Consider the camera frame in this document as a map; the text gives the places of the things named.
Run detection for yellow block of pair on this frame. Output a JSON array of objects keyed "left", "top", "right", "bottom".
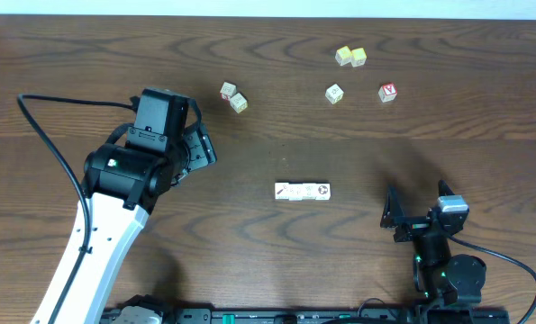
[
  {"left": 335, "top": 46, "right": 352, "bottom": 66},
  {"left": 350, "top": 48, "right": 368, "bottom": 68}
]

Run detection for red letter block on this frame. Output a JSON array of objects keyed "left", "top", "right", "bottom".
[{"left": 378, "top": 83, "right": 397, "bottom": 103}]

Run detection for white block with goblet print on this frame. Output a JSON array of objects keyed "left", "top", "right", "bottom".
[{"left": 302, "top": 183, "right": 318, "bottom": 200}]

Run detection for white block with hammer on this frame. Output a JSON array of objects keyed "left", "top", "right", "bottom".
[{"left": 275, "top": 183, "right": 290, "bottom": 200}]

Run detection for white block with soccer ball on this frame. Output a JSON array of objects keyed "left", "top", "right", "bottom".
[{"left": 314, "top": 184, "right": 332, "bottom": 201}]

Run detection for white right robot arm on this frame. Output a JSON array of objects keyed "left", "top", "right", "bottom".
[{"left": 380, "top": 180, "right": 486, "bottom": 307}]

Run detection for cream block with faint drawing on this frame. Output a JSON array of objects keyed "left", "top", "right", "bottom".
[{"left": 325, "top": 84, "right": 344, "bottom": 104}]

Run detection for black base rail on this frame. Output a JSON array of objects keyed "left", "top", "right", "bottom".
[{"left": 99, "top": 306, "right": 510, "bottom": 324}]

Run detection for white block with faint print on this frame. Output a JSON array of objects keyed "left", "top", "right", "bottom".
[{"left": 288, "top": 184, "right": 304, "bottom": 201}]

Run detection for yellow block left of pair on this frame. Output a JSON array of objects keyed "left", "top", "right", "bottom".
[{"left": 335, "top": 46, "right": 352, "bottom": 66}]

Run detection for cream block with umbrella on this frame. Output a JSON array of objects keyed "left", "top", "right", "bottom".
[{"left": 229, "top": 93, "right": 248, "bottom": 113}]

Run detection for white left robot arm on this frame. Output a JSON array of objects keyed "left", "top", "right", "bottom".
[{"left": 32, "top": 122, "right": 216, "bottom": 323}]

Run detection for white block red number three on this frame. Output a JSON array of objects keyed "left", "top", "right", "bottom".
[{"left": 220, "top": 82, "right": 237, "bottom": 101}]

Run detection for yellow block right of pair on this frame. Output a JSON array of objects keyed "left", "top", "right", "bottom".
[{"left": 350, "top": 48, "right": 368, "bottom": 68}]

